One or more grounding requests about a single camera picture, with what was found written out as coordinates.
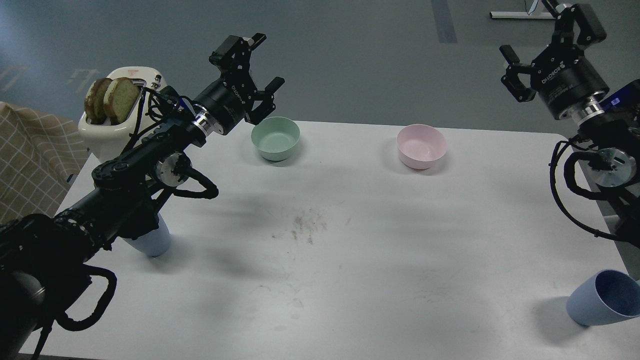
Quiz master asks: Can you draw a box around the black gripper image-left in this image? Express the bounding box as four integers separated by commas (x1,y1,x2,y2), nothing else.
193,33,286,136

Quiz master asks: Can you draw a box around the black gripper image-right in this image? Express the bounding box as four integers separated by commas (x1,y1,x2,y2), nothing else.
499,0,610,120

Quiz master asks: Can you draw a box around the blue cup image-left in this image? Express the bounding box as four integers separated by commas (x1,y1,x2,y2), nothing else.
122,215,172,258

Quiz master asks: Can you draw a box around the blue cup image-right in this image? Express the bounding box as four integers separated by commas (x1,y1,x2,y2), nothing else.
566,269,640,327

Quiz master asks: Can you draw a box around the white desk foot bar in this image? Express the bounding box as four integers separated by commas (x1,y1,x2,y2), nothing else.
489,11,554,20

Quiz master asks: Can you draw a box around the green bowl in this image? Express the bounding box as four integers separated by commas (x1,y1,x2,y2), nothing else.
250,116,301,162

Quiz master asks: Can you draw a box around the toast slice right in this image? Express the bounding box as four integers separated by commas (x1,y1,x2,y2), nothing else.
103,77,141,126

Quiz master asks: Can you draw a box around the toast slice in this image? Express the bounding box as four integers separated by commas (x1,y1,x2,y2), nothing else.
103,77,141,126
84,77,113,125

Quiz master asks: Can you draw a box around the pink bowl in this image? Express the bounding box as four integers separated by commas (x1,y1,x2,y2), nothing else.
396,124,448,171

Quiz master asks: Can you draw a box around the toast slice left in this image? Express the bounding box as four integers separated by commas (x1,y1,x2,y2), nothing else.
84,77,113,125

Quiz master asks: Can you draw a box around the cream white toaster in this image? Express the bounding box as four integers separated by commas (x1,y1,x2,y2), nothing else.
78,66,167,163

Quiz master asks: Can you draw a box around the beige checkered cloth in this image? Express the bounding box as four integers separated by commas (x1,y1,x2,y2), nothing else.
0,102,89,224

